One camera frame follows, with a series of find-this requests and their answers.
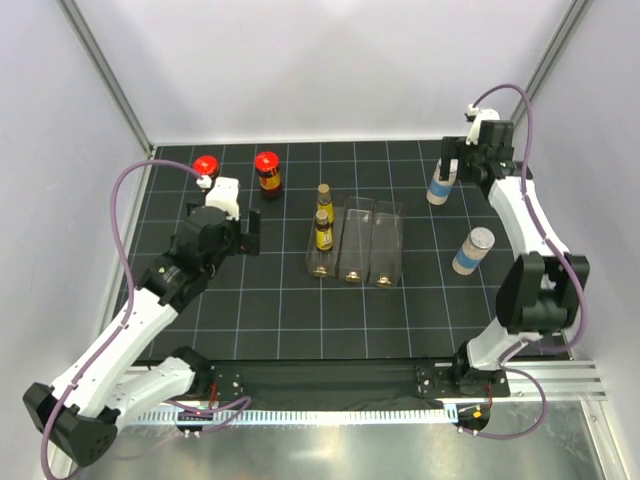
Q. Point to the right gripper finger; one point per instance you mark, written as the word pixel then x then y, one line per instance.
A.
pixel 453 147
pixel 444 168

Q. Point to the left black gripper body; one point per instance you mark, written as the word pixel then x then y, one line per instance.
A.
pixel 229 247

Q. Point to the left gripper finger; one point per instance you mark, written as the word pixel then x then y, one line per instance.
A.
pixel 250 244
pixel 254 222

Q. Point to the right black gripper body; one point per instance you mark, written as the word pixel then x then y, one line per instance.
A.
pixel 468 159

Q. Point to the blue-label spice jar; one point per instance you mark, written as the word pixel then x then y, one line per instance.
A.
pixel 439 190
pixel 473 250

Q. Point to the red-lid sauce jar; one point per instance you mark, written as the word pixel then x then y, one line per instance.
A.
pixel 207 165
pixel 267 167

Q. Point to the small yellow-label bottle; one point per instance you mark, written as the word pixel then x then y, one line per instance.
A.
pixel 323 231
pixel 324 201

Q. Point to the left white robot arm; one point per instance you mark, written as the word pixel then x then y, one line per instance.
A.
pixel 82 411

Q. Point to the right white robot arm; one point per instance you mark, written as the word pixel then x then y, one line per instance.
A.
pixel 543 290

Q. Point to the clear acrylic organizer rack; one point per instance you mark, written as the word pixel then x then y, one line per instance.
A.
pixel 367 243

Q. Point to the black grid mat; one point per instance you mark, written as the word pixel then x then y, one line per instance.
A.
pixel 269 307

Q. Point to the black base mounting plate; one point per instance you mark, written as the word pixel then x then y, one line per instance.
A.
pixel 348 384

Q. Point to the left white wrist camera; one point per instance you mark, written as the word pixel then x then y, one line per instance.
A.
pixel 221 193

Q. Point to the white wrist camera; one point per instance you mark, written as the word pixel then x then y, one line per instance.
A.
pixel 476 116
pixel 221 193

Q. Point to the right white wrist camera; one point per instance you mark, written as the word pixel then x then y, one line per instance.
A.
pixel 476 116

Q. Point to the right aluminium frame post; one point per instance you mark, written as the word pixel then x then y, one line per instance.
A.
pixel 536 34

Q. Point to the aluminium frame post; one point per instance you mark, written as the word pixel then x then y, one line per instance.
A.
pixel 536 34
pixel 98 59

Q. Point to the aluminium extrusion rail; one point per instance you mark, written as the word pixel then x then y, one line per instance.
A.
pixel 562 380

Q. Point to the slotted cable duct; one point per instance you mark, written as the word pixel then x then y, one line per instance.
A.
pixel 169 415

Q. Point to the left aluminium frame post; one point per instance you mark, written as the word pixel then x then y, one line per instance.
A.
pixel 98 59

